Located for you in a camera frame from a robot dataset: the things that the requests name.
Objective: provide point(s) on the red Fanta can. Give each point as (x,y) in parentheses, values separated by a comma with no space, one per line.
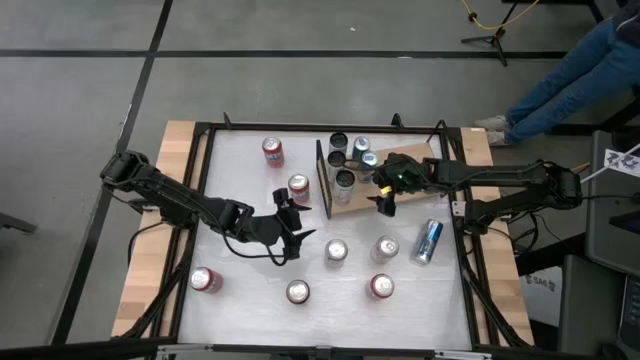
(299,189)
(273,152)
(382,286)

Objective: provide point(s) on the person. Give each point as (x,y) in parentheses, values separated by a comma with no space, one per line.
(565,87)

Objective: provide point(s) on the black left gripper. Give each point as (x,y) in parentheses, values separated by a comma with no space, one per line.
(265,229)

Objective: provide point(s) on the blue silver Red Bull can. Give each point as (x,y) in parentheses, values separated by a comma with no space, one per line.
(361,145)
(369,159)
(427,242)

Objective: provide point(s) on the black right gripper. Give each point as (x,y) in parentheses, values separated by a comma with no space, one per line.
(402,175)

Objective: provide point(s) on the black tripod stand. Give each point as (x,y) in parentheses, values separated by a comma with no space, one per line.
(494,37)

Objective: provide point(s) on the white labelled cardboard box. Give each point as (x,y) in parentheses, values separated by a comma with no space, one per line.
(542,300)

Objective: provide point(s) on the red soda can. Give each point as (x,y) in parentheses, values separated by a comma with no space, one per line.
(201,278)

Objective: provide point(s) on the grey metal cabinet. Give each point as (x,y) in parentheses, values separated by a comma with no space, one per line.
(590,310)
(607,225)

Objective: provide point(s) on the Star Wars Coke Zero can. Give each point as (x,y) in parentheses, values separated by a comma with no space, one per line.
(298,291)

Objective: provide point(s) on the black stand foot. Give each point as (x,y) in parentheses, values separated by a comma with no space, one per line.
(15,223)

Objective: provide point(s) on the wooden shelf with black frame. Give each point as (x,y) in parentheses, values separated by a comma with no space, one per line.
(362,202)

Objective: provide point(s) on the silver Diet Coke can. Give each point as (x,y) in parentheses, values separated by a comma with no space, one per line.
(336,249)
(386,247)

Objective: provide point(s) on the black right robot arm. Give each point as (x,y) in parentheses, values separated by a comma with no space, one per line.
(500,172)

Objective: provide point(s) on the Celsius can with black lid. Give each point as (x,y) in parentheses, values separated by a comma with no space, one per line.
(338,141)
(336,159)
(344,187)

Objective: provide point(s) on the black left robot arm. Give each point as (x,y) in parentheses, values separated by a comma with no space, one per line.
(170,195)

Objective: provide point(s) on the white printed paper tag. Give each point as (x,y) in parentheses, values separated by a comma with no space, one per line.
(620,161)

